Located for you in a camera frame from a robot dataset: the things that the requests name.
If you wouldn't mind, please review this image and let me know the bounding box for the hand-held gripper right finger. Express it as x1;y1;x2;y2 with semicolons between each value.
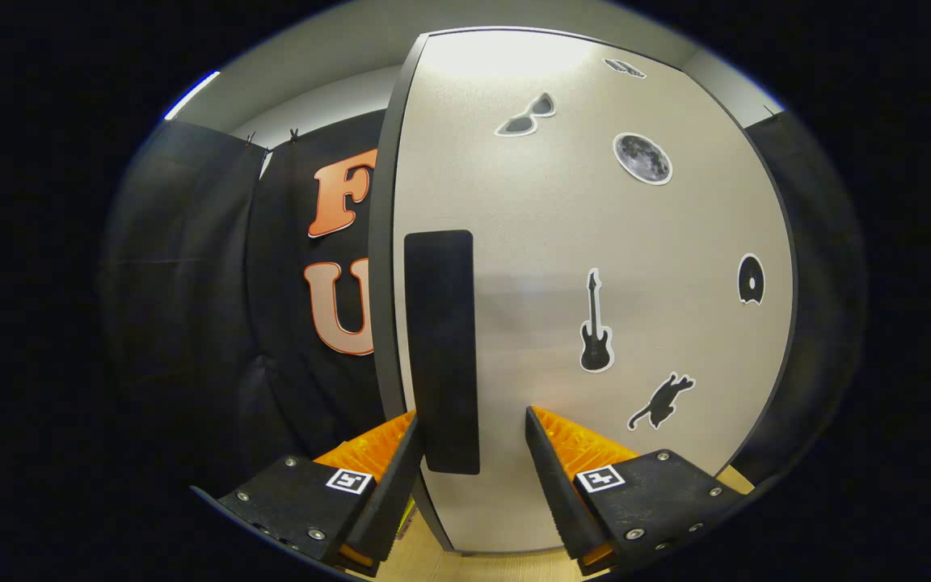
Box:
524;406;745;576

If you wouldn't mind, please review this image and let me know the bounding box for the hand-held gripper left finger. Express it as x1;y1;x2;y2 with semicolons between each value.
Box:
191;411;426;576

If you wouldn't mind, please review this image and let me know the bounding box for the black door handle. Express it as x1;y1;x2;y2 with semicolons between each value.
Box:
403;230;481;475

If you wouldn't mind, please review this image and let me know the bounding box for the grey shoe cabinet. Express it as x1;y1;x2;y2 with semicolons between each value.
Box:
367;26;799;559

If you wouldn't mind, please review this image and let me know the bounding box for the black backdrop cloth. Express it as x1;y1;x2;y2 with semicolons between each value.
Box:
102;109;866;518

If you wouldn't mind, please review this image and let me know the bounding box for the bright ceiling light strip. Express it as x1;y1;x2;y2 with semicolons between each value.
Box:
163;70;221;122

